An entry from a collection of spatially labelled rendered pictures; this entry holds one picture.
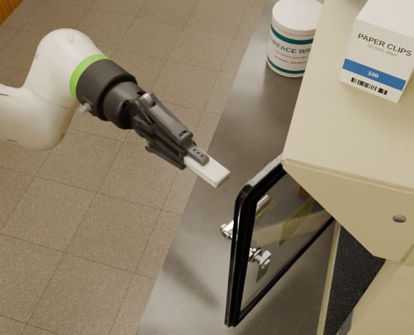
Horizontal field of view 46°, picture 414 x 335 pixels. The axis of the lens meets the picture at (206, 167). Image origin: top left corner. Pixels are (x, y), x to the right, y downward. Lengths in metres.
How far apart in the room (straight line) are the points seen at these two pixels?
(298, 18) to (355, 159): 0.85
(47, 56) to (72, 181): 1.41
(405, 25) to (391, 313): 0.29
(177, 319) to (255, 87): 0.60
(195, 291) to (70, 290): 1.14
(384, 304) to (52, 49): 0.65
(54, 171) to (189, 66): 0.93
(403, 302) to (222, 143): 0.67
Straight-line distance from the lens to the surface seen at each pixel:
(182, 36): 2.87
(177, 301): 0.90
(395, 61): 0.38
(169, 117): 0.73
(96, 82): 0.81
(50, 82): 0.88
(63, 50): 0.87
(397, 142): 0.38
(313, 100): 0.39
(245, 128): 1.12
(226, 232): 0.66
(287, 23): 1.17
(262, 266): 0.64
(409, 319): 0.54
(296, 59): 1.21
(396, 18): 0.38
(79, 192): 2.21
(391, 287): 0.48
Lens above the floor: 1.78
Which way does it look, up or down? 54 degrees down
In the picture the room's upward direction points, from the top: straight up
